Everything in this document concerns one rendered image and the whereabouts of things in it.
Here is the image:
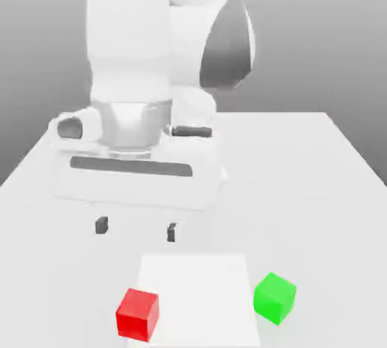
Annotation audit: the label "small green cube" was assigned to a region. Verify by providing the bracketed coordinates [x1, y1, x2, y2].
[252, 272, 298, 327]

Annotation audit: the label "small red cube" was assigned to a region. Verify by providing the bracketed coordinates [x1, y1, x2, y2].
[115, 287, 160, 343]

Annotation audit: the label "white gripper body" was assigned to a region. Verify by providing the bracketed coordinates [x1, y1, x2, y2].
[50, 137, 229, 212]

